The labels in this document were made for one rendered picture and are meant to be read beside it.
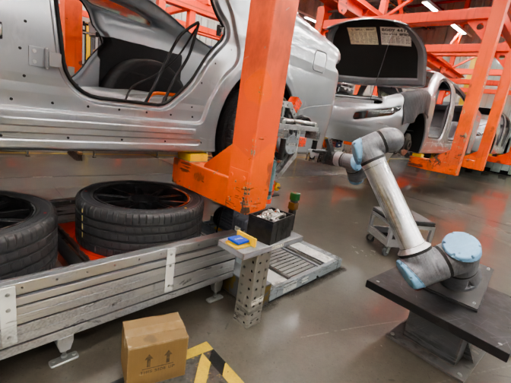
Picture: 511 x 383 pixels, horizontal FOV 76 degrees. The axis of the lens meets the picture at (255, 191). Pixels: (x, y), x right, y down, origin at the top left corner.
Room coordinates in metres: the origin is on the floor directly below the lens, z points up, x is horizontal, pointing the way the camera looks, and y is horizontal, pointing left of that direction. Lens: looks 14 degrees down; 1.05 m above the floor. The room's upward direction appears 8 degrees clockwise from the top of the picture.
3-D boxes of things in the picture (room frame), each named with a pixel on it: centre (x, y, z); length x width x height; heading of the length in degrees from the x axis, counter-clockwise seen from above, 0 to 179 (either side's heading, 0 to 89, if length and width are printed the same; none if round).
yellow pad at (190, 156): (2.03, 0.42, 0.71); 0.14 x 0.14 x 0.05; 48
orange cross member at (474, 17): (5.72, -1.76, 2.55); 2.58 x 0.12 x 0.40; 48
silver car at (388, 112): (6.52, -2.49, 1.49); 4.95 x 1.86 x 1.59; 138
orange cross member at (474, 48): (7.15, -3.06, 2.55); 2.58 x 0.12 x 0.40; 48
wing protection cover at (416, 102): (4.69, -1.93, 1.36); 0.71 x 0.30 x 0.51; 138
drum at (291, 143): (2.23, -0.11, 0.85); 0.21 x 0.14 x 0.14; 48
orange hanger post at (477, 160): (6.40, -3.88, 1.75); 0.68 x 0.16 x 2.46; 48
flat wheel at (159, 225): (1.72, 0.60, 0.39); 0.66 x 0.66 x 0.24
